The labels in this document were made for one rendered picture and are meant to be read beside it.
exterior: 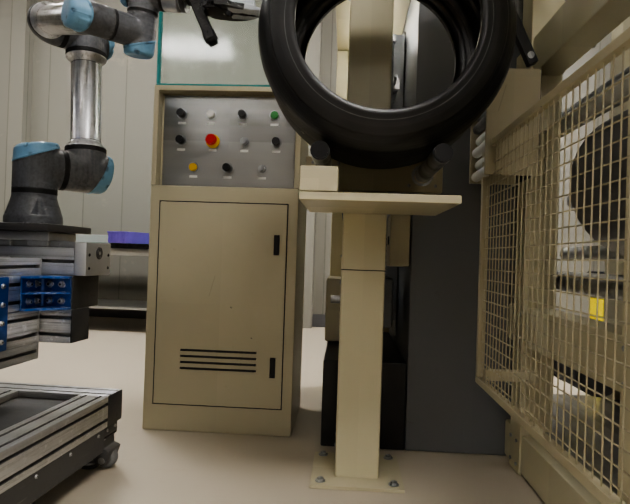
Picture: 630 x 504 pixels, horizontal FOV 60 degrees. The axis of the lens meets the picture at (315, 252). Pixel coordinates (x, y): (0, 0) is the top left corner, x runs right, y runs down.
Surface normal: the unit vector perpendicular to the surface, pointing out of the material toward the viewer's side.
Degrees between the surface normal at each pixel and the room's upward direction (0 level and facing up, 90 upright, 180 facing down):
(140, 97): 90
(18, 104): 90
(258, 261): 90
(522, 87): 90
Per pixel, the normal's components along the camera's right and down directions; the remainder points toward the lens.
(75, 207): -0.11, -0.01
